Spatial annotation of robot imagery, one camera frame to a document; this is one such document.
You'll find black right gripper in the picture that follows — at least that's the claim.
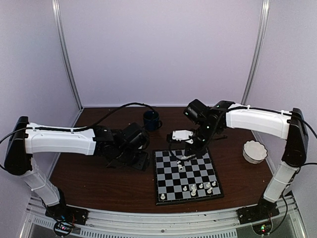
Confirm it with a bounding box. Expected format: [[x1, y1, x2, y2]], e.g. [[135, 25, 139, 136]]
[[184, 123, 219, 157]]

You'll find white chess king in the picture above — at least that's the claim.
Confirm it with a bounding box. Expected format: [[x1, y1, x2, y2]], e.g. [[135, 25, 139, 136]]
[[191, 184, 197, 196]]

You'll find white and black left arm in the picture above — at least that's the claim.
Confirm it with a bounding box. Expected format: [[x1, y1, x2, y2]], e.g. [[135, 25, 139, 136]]
[[4, 116, 150, 220]]

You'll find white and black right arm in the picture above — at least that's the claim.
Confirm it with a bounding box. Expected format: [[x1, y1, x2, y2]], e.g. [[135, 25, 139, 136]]
[[183, 99, 309, 219]]

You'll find white chess piece pile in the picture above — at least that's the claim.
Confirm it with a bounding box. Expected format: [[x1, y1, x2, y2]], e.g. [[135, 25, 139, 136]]
[[176, 156, 192, 172]]

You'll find dark blue mug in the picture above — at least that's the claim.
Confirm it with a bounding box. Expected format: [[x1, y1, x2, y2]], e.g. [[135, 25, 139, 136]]
[[143, 111, 162, 131]]

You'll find black and white chessboard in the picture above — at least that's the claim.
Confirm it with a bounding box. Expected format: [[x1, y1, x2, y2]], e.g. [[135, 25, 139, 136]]
[[153, 149, 224, 206]]

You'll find white scalloped bowl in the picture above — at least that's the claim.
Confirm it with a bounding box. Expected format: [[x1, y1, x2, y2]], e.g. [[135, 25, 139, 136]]
[[242, 140, 267, 164]]

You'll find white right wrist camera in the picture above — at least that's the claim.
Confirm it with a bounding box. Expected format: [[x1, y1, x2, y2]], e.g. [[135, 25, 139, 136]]
[[171, 130, 194, 144]]

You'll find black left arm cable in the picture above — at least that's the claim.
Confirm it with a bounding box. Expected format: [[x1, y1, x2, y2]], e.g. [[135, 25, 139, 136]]
[[0, 102, 154, 172]]

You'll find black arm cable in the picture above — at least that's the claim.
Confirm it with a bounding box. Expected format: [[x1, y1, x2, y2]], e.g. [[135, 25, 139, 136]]
[[232, 104, 317, 219], [0, 102, 154, 172]]

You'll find aluminium front rail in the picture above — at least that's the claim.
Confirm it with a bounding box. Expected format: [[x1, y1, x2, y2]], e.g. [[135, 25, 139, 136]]
[[18, 195, 308, 238]]

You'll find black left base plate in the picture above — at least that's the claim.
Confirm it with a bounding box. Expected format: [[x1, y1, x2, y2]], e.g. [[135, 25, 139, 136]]
[[45, 204, 89, 225]]

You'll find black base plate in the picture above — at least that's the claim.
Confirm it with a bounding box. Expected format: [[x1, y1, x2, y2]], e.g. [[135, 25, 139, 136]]
[[236, 205, 280, 225], [45, 204, 89, 225]]

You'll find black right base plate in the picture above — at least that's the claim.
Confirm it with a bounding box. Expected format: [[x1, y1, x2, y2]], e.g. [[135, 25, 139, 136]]
[[236, 205, 280, 225]]

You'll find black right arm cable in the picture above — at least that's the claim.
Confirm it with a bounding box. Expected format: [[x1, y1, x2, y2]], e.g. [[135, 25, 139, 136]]
[[232, 104, 317, 219]]

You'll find right aluminium frame post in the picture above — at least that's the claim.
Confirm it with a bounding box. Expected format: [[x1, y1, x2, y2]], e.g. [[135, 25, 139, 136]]
[[239, 0, 270, 111]]

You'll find aluminium frame post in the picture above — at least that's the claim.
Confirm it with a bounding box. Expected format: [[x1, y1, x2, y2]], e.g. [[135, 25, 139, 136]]
[[239, 0, 270, 111], [51, 0, 84, 111]]

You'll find left aluminium frame post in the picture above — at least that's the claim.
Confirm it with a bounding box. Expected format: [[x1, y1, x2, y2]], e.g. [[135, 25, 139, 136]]
[[51, 0, 84, 111]]

